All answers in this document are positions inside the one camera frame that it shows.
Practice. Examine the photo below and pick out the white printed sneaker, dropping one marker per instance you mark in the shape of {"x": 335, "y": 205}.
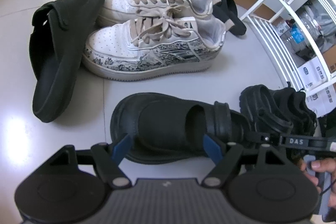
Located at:
{"x": 118, "y": 3}
{"x": 110, "y": 43}

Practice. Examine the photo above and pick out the grey cloth bundle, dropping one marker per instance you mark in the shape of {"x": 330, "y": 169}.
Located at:
{"x": 326, "y": 16}

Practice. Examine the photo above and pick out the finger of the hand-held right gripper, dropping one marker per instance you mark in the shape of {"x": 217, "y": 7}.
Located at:
{"x": 265, "y": 138}

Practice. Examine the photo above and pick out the person's right hand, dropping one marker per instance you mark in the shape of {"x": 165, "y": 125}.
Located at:
{"x": 326, "y": 176}

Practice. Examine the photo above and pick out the white metal shoe rack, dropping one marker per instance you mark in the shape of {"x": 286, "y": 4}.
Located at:
{"x": 249, "y": 14}

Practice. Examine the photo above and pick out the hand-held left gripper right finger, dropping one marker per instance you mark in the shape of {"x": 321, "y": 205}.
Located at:
{"x": 214, "y": 148}

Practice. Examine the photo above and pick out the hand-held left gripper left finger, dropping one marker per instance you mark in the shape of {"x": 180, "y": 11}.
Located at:
{"x": 122, "y": 146}

